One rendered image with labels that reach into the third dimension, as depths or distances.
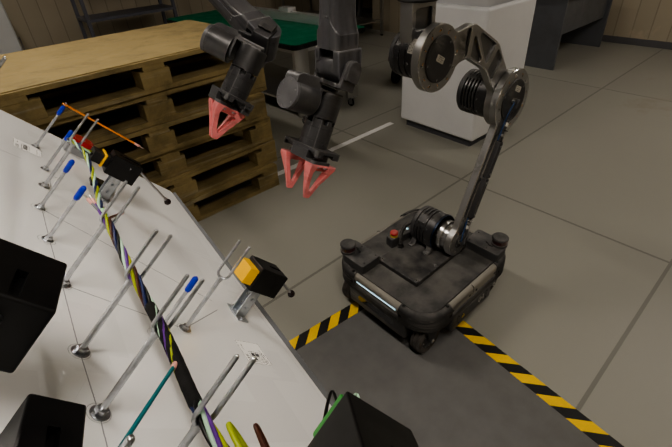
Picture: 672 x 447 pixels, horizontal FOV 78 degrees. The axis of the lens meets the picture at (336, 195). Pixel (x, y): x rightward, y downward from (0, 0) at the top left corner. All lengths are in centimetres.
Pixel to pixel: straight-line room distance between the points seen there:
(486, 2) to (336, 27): 239
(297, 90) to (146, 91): 168
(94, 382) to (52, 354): 5
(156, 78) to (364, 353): 165
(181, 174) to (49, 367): 216
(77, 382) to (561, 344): 182
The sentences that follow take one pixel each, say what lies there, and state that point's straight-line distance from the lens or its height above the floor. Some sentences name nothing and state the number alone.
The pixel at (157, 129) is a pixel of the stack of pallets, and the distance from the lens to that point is 242.
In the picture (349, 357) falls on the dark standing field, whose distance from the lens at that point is 183.
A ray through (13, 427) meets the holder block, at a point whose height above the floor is 126.
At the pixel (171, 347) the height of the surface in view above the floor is 121.
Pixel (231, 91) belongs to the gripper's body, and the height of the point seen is 121.
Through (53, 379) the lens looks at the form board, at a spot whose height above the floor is 117.
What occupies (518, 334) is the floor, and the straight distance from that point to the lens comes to 200.
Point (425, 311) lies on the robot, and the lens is 167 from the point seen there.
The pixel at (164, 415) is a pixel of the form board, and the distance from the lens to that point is 48.
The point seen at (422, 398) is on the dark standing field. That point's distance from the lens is 174.
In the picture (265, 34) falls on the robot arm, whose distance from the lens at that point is 93.
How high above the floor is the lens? 148
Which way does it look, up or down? 33 degrees down
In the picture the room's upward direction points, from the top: 4 degrees counter-clockwise
